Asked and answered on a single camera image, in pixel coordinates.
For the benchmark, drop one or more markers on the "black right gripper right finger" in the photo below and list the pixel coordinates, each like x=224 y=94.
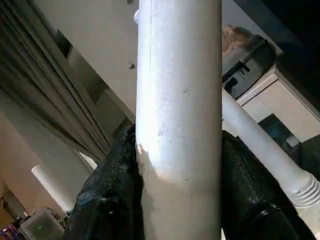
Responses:
x=255 y=200

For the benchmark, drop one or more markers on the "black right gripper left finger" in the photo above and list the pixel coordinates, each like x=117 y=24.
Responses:
x=110 y=200

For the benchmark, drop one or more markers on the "white plastic table leg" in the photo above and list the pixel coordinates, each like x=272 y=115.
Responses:
x=180 y=100
x=265 y=145
x=52 y=187

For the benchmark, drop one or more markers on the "grey box with green light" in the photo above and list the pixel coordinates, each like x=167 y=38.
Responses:
x=42 y=227

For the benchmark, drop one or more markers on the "white glass-door cabinet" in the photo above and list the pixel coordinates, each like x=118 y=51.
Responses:
x=280 y=105

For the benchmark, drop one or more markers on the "grey carry case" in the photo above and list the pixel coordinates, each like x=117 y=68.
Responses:
x=247 y=65

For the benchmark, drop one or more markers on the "grey curtain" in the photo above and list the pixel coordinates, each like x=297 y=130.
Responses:
x=45 y=75

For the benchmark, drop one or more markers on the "pink plush toy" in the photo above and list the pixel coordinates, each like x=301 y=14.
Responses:
x=236 y=39

